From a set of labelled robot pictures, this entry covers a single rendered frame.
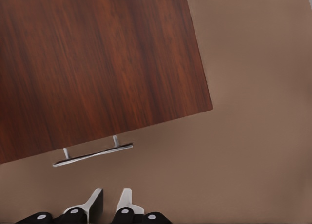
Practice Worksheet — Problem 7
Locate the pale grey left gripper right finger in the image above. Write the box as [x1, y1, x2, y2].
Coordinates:
[111, 188, 145, 224]

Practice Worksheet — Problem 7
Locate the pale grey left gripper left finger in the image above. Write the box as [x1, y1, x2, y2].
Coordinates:
[52, 188, 104, 224]

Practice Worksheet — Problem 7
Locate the dark wooden drawer cabinet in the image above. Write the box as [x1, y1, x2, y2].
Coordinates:
[0, 0, 213, 165]

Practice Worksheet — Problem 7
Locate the silver bar drawer handle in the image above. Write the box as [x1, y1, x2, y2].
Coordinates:
[52, 135, 134, 168]

